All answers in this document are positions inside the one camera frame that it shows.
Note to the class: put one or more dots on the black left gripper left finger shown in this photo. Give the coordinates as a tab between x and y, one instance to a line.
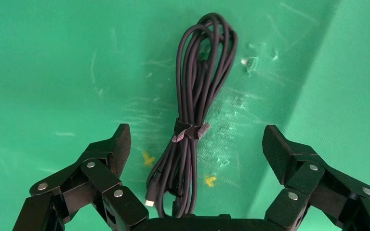
102	178

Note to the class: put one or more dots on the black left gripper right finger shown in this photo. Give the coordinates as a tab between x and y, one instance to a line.
312	181

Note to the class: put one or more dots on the green table cloth mat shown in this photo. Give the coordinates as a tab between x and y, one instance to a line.
60	63

